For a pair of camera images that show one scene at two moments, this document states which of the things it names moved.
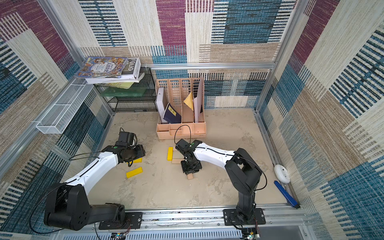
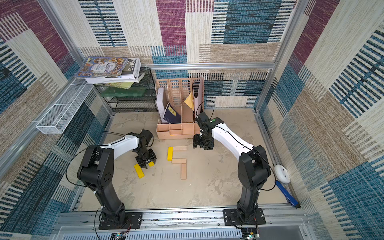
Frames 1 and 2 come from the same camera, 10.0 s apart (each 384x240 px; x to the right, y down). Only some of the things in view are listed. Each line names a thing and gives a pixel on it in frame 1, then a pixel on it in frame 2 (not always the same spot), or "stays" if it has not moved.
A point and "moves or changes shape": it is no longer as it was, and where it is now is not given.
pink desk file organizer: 180,108 stays
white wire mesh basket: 64,109 stays
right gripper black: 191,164 → 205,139
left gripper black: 141,152 → 144,163
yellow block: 134,172 moves or changes shape
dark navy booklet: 171,116 stays
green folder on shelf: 134,91 stays
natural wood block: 176,160 stays
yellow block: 170,152 stays
